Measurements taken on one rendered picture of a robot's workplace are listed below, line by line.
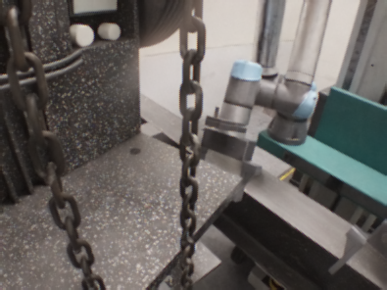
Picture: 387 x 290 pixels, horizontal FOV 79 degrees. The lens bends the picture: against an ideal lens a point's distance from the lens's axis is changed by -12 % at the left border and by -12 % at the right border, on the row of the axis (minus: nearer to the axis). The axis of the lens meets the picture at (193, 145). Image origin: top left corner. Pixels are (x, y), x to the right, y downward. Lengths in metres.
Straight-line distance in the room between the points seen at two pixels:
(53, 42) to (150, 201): 0.27
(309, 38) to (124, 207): 0.59
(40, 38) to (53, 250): 0.28
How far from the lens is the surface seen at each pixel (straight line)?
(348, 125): 1.01
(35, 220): 0.42
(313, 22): 0.75
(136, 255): 0.35
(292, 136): 0.97
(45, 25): 0.40
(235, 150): 0.63
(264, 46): 0.88
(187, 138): 0.17
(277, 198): 0.82
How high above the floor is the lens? 1.19
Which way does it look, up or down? 33 degrees down
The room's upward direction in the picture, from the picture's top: 5 degrees clockwise
